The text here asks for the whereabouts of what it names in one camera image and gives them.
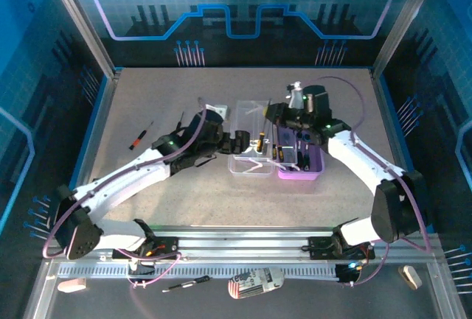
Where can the clear plastic case lid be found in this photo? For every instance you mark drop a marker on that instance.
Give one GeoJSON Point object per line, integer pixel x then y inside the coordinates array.
{"type": "Point", "coordinates": [239, 112]}

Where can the purple plastic case base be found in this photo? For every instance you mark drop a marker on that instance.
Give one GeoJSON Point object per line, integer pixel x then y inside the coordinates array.
{"type": "Point", "coordinates": [295, 175]}

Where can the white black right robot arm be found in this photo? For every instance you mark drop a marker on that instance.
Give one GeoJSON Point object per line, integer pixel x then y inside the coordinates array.
{"type": "Point", "coordinates": [365, 160]}

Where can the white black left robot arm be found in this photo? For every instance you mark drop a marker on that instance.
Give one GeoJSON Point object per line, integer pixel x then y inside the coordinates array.
{"type": "Point", "coordinates": [121, 179]}

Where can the blue table edge strip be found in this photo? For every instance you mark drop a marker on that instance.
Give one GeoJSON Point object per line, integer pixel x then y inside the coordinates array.
{"type": "Point", "coordinates": [96, 112]}
{"type": "Point", "coordinates": [392, 112]}

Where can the crumpled patterned wrapper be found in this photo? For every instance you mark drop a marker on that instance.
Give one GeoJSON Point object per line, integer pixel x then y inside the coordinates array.
{"type": "Point", "coordinates": [254, 283]}

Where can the black pen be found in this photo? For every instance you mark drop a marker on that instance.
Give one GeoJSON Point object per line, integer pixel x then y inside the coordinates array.
{"type": "Point", "coordinates": [201, 279]}

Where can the white eraser block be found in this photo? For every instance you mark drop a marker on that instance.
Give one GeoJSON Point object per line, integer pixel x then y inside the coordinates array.
{"type": "Point", "coordinates": [410, 276]}

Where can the pink eraser block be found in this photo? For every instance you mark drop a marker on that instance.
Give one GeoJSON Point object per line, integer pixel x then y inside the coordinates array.
{"type": "Point", "coordinates": [72, 285]}

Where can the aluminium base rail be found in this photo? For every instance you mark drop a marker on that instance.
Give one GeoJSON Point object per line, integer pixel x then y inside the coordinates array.
{"type": "Point", "coordinates": [239, 241]}

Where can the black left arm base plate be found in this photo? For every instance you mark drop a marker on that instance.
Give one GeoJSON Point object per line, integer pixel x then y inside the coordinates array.
{"type": "Point", "coordinates": [166, 249]}

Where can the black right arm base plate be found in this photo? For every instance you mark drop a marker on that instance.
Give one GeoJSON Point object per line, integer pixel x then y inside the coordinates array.
{"type": "Point", "coordinates": [317, 247]}

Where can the aluminium frame post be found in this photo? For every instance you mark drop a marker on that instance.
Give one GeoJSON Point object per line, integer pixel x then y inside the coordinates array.
{"type": "Point", "coordinates": [405, 17]}
{"type": "Point", "coordinates": [79, 20]}

